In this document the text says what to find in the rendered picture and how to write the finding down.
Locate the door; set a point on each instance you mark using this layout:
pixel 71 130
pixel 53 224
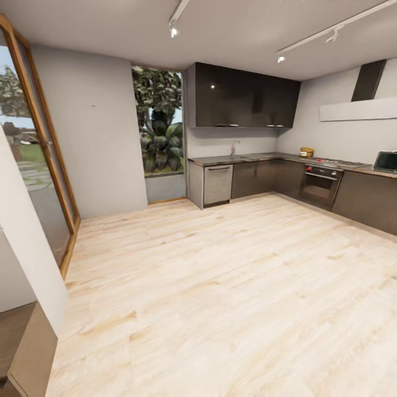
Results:
pixel 27 125

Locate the dishwasher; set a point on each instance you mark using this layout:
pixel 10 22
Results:
pixel 217 181

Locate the popcorn bag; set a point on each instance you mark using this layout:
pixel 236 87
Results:
pixel 306 152

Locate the fixed window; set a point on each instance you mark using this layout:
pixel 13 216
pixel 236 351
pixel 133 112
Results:
pixel 159 99

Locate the microwave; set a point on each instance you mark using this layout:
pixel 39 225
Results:
pixel 386 160

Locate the burner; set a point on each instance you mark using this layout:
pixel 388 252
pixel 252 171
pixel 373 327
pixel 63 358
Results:
pixel 338 162

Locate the oven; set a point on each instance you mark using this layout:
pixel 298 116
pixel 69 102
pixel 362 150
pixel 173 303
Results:
pixel 321 182

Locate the range hood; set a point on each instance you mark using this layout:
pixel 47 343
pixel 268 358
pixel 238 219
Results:
pixel 363 105

